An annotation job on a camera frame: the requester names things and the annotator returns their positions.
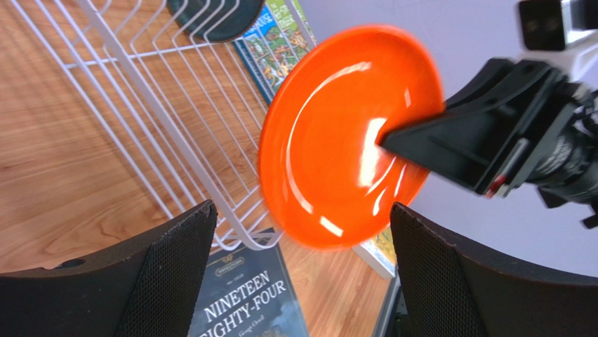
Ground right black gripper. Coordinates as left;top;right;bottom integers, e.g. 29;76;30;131
381;58;597;229

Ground green treehouse book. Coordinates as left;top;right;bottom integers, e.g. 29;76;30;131
266;0;317;62

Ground dark grey plate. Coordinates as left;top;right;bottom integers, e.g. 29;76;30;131
166;0;265;42

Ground Nineteen Eighty-Four book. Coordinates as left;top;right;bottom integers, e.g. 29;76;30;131
187;244;310;337

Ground white wire dish rack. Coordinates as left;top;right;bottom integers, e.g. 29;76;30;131
1;1;300;251

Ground yellow illustrated book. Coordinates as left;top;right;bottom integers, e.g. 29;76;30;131
352;227;397;279

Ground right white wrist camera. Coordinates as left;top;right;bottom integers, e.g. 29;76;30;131
517;0;597;81

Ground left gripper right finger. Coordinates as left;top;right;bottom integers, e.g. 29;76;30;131
390;202;597;336

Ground blue treehouse book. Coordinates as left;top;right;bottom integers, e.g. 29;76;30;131
233;4;286;105

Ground orange plate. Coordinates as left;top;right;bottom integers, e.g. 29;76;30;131
258;25;444;251

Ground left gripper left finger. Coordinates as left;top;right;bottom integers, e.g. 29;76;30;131
1;200;218;336

